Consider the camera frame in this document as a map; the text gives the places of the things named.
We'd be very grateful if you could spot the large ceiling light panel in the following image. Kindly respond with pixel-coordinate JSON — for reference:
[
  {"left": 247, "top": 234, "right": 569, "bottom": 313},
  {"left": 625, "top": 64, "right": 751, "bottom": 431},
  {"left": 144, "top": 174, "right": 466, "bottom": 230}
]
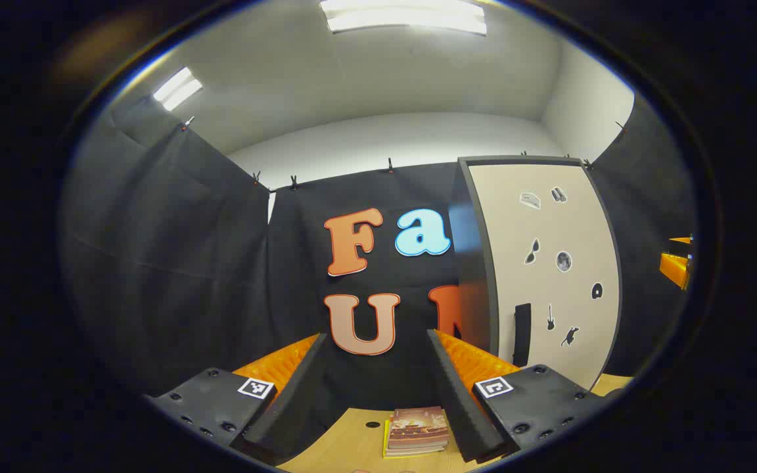
[{"left": 319, "top": 0, "right": 488, "bottom": 35}]

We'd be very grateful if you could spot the black backdrop cloth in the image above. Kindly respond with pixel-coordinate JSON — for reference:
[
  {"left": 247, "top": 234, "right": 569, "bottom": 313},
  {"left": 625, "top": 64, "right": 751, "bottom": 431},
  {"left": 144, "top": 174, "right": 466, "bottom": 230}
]
[{"left": 60, "top": 99, "right": 698, "bottom": 421}]

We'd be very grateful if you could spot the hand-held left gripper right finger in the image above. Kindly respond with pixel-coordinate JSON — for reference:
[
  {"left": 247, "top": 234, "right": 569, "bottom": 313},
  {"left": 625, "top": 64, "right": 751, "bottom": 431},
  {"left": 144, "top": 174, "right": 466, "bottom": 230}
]
[{"left": 426, "top": 328, "right": 619, "bottom": 464}]

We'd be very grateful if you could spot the black door handle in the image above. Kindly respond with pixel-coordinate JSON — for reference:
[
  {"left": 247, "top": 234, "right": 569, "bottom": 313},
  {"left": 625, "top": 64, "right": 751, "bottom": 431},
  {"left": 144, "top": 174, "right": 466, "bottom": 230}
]
[{"left": 513, "top": 304, "right": 532, "bottom": 367}]

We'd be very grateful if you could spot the beige cabinet door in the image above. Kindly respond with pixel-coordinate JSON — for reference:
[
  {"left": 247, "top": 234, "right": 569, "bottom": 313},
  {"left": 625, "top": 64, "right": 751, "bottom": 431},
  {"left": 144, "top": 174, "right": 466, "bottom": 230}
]
[{"left": 469, "top": 163, "right": 621, "bottom": 390}]

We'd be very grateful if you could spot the dark grey cabinet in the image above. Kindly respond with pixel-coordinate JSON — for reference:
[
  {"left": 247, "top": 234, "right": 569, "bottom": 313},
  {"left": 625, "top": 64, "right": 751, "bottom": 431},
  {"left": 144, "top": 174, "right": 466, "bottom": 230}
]
[{"left": 447, "top": 156, "right": 624, "bottom": 392}]

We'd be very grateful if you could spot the small ceiling light panel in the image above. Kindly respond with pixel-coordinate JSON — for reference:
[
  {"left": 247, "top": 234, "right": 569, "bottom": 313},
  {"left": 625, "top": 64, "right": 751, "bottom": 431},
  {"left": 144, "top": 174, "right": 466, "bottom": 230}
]
[{"left": 153, "top": 67, "right": 203, "bottom": 111}]

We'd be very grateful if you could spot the reddish-brown book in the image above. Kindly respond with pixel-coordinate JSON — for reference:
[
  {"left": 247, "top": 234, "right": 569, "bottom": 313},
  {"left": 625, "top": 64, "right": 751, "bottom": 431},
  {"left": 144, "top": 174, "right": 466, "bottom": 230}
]
[{"left": 386, "top": 406, "right": 450, "bottom": 454}]

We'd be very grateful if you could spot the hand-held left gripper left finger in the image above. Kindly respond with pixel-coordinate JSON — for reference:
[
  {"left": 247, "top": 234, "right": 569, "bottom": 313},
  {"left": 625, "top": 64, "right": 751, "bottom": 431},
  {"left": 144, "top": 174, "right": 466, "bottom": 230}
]
[{"left": 144, "top": 333, "right": 330, "bottom": 467}]

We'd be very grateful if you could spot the row of black cloth clips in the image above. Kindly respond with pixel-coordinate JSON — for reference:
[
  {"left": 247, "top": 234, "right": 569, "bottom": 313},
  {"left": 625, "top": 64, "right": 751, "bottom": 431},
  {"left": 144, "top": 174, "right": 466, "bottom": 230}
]
[{"left": 181, "top": 117, "right": 628, "bottom": 191}]

